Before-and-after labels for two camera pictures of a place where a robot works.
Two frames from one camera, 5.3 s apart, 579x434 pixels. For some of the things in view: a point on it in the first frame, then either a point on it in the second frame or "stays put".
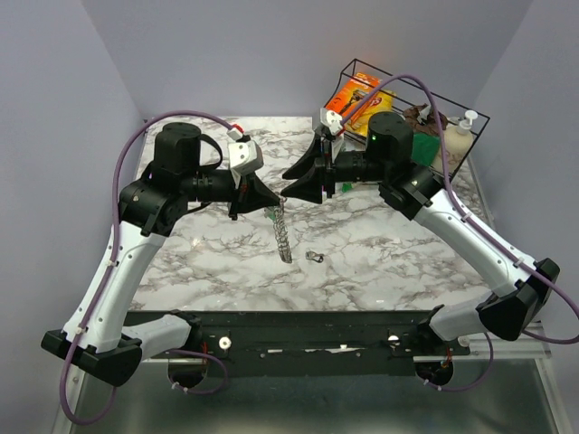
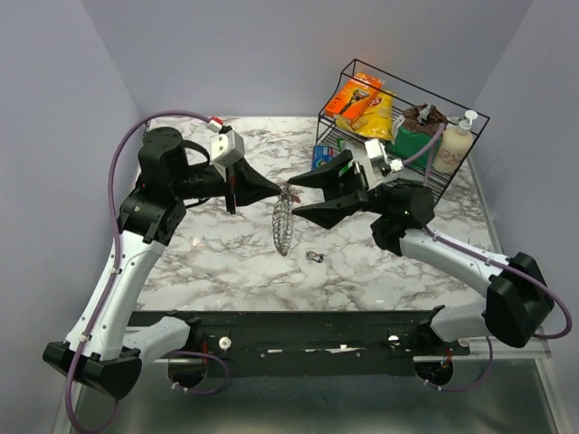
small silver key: [316, 257] stays put
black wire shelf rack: [442, 130] stays put
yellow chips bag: [381, 102] stays put
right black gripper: [308, 188] to [342, 195]
